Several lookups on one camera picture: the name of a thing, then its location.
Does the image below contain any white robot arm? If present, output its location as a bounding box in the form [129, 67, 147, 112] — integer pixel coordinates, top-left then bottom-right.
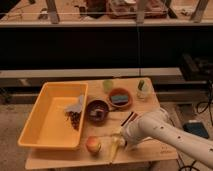
[121, 108, 213, 169]

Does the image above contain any clear glass cup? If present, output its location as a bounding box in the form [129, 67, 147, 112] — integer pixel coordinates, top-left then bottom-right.
[137, 84, 148, 100]

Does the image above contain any terracotta bowl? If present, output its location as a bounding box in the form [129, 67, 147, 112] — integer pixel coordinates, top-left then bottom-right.
[107, 88, 133, 110]

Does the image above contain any green vegetable in glass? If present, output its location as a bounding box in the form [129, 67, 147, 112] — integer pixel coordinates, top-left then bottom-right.
[138, 80, 145, 90]

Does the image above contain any yellow banana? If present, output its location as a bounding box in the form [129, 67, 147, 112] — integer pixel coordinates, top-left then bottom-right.
[109, 135, 121, 162]

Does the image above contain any striped brown white block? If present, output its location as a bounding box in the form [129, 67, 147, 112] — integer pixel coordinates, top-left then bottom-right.
[121, 112, 138, 127]

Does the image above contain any blue sponge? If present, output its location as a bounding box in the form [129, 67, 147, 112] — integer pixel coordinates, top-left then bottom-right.
[111, 95, 128, 104]

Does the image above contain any yellow plastic bin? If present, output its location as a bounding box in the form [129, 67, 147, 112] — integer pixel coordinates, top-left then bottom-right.
[18, 82, 88, 150]

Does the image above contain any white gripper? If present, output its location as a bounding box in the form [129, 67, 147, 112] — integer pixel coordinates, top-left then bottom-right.
[119, 127, 133, 149]

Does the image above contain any dark brown bowl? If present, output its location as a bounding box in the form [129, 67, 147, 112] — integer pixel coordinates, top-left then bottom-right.
[86, 100, 109, 124]

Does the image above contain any green plastic cup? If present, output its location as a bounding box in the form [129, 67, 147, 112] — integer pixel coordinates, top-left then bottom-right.
[103, 79, 113, 93]

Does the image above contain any black foot pedal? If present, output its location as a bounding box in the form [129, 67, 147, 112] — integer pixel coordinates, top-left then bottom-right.
[183, 122, 209, 139]

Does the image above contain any black cable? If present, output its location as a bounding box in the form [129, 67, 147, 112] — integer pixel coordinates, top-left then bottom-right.
[176, 99, 213, 171]

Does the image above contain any bunch of dark grapes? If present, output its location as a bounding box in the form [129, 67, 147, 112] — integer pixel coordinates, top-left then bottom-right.
[66, 112, 81, 130]

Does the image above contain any red yellow apple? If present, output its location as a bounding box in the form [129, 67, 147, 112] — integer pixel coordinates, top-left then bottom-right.
[86, 136, 101, 154]

